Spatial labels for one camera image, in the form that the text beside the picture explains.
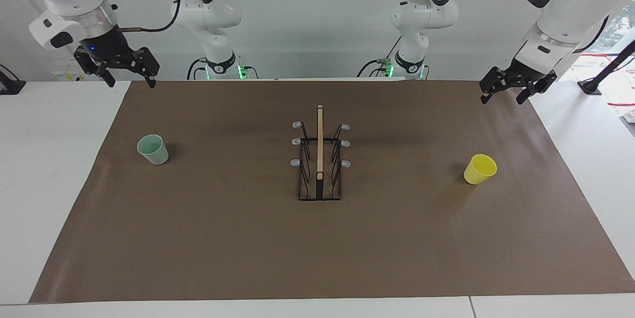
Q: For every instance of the red white patterned sheet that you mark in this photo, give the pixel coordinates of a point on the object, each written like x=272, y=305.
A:
x=617, y=91

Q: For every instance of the white wall socket box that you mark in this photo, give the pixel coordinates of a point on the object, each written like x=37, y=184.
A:
x=67, y=76

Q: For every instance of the pale green plastic cup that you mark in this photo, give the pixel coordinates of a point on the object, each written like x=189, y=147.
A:
x=155, y=154

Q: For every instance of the brown paper table mat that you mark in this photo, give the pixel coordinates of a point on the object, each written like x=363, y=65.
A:
x=223, y=238

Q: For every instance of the yellow plastic cup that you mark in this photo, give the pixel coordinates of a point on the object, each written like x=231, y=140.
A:
x=478, y=171

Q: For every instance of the white mesh basket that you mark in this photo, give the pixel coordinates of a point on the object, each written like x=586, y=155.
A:
x=629, y=113

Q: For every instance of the black tripod stand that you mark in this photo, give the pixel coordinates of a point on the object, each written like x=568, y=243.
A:
x=607, y=67

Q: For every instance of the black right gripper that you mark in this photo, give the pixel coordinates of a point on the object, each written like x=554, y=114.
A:
x=109, y=45

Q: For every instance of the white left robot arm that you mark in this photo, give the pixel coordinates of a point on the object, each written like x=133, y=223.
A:
x=565, y=15

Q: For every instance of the small black stand foot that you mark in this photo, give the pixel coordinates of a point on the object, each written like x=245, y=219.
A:
x=10, y=86

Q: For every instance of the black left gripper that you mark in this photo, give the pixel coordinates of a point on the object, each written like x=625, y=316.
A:
x=523, y=74

